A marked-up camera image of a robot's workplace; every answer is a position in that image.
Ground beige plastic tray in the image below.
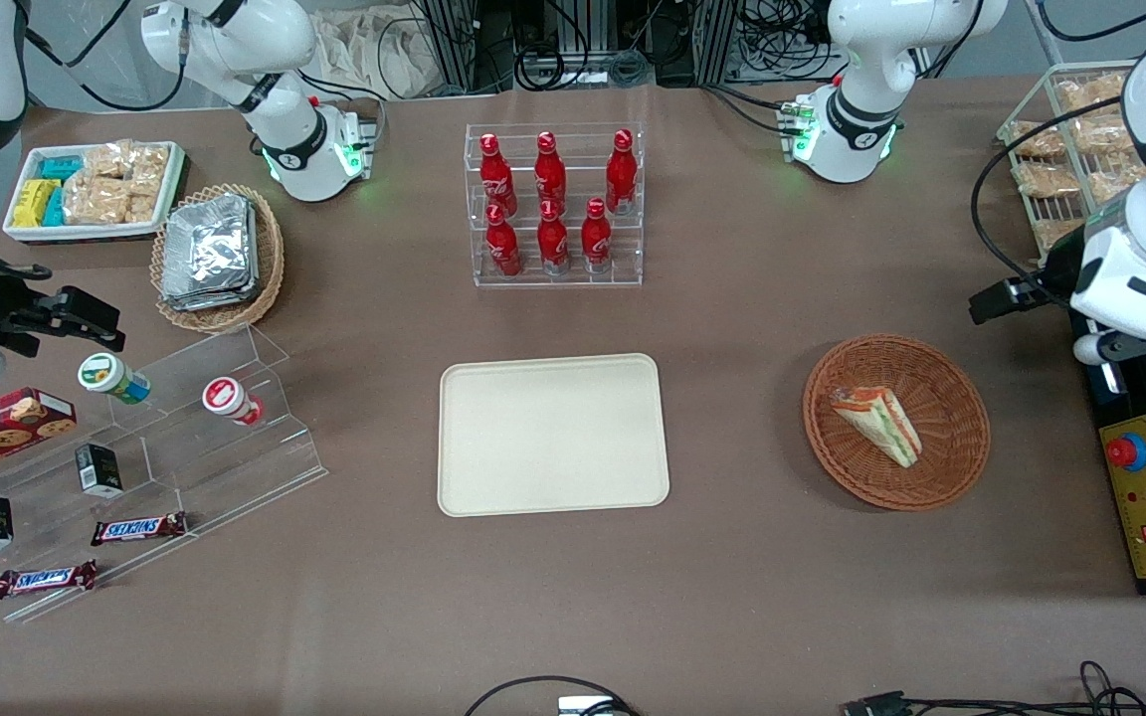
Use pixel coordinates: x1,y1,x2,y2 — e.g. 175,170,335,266
437,353,671,519

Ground red lid yogurt cup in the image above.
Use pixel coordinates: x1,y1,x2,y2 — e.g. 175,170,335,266
202,376,266,427

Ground clear acrylic step display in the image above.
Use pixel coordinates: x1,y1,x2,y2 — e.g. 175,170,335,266
0,323,327,625

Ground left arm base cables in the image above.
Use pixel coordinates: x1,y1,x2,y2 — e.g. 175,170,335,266
702,85,811,136

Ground triangle sandwich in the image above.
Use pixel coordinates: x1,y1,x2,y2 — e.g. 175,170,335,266
829,385,924,469

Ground silver foil packet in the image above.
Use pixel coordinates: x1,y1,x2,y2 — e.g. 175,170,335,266
160,283,262,313
163,194,258,297

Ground brown round wicker basket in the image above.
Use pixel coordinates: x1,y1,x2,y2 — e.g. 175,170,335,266
802,333,992,513

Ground white rectangular snack tray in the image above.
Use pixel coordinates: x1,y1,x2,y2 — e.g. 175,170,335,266
2,141,186,245

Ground oval wicker basket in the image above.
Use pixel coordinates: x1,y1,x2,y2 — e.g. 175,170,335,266
150,183,286,334

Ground yellow snack packet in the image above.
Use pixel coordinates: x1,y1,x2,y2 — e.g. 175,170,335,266
14,179,62,228

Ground black cable with connector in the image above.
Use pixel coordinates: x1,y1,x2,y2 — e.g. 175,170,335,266
842,660,1146,716

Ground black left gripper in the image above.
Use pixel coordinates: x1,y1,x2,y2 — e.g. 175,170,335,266
969,270,1079,326

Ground brown snickers bar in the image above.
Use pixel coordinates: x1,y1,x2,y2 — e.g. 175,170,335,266
91,511,188,547
0,560,98,600

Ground green lid yogurt cup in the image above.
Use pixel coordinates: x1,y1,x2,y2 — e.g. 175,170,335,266
77,352,151,405

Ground red cola bottle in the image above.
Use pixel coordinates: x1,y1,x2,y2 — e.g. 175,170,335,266
485,202,522,277
537,199,571,275
533,130,568,210
478,132,517,215
605,129,638,216
581,197,614,273

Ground white wire rack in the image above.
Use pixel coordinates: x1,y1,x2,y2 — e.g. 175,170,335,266
996,62,1146,271

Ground clear bagged pastry packet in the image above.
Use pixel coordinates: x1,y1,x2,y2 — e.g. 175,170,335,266
1090,164,1146,206
1011,121,1067,159
1014,161,1081,199
1031,219,1087,253
1058,75,1128,112
1070,114,1138,156

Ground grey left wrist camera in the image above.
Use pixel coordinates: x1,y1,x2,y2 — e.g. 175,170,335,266
1072,298,1146,367

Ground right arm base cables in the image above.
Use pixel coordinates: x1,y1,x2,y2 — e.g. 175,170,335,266
297,70,385,128

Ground clear acrylic bottle rack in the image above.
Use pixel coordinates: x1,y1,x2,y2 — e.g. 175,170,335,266
464,122,646,289

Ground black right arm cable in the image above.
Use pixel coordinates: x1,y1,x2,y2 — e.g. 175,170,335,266
24,0,188,112

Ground white cloth bag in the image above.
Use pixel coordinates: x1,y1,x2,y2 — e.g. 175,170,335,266
312,8,435,100

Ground clear rice cracker packet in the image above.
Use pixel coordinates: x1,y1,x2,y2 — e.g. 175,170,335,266
64,177,132,226
130,144,172,225
84,141,136,182

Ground black cable bundle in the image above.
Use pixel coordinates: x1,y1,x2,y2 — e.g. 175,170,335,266
513,0,656,92
732,0,838,83

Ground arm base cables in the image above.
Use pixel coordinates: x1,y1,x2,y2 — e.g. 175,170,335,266
297,70,385,128
702,85,811,136

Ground black looped cable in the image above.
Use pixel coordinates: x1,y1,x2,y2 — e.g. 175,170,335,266
464,675,639,716

